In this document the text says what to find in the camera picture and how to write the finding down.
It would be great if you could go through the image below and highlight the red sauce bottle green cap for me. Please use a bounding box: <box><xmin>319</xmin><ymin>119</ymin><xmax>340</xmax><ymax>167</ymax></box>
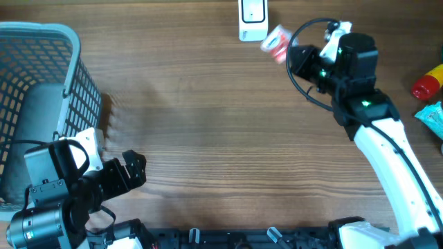
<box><xmin>411</xmin><ymin>64</ymin><xmax>442</xmax><ymax>100</ymax></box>

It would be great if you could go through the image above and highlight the black right camera cable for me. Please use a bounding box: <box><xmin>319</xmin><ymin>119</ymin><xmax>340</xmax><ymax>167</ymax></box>
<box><xmin>285</xmin><ymin>17</ymin><xmax>443</xmax><ymax>236</ymax></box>

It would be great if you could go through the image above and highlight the white barcode scanner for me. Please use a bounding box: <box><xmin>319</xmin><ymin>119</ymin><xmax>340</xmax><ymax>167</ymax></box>
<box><xmin>237</xmin><ymin>0</ymin><xmax>269</xmax><ymax>42</ymax></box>

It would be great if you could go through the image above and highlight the red white snack packet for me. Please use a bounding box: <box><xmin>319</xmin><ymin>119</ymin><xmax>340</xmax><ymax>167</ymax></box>
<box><xmin>260</xmin><ymin>24</ymin><xmax>292</xmax><ymax>64</ymax></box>

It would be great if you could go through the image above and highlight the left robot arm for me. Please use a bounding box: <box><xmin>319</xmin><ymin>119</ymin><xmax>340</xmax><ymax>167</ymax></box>
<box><xmin>6</xmin><ymin>140</ymin><xmax>155</xmax><ymax>248</ymax></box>

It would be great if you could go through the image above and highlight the mint green white pouch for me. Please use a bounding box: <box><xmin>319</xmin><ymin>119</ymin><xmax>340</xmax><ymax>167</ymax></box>
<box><xmin>415</xmin><ymin>101</ymin><xmax>442</xmax><ymax>139</ymax></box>

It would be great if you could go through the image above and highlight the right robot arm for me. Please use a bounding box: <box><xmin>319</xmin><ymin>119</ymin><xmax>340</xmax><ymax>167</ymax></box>
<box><xmin>287</xmin><ymin>33</ymin><xmax>442</xmax><ymax>248</ymax></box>

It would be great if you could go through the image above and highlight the grey plastic shopping basket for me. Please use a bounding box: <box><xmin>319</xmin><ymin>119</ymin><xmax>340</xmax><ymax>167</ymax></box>
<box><xmin>1</xmin><ymin>21</ymin><xmax>102</xmax><ymax>222</ymax></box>

